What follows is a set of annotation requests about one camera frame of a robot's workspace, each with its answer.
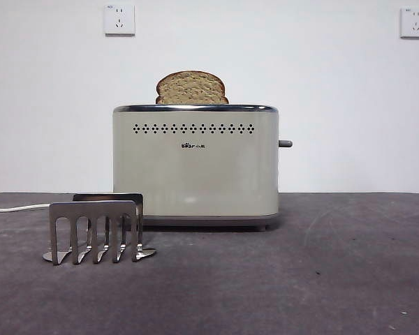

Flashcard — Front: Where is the brown bread slice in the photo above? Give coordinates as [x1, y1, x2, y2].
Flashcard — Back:
[155, 70, 230, 105]

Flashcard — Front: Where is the cream white toaster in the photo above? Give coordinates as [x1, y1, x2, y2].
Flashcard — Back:
[112, 103, 280, 232]

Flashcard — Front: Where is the steel toast rack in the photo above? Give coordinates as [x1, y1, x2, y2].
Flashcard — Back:
[42, 193, 158, 266]

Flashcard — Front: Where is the white wall socket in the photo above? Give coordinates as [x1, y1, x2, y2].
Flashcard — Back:
[399, 6, 419, 39]
[103, 3, 136, 36]

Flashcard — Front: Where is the white power cable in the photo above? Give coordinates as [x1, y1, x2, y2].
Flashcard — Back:
[0, 203, 55, 213]

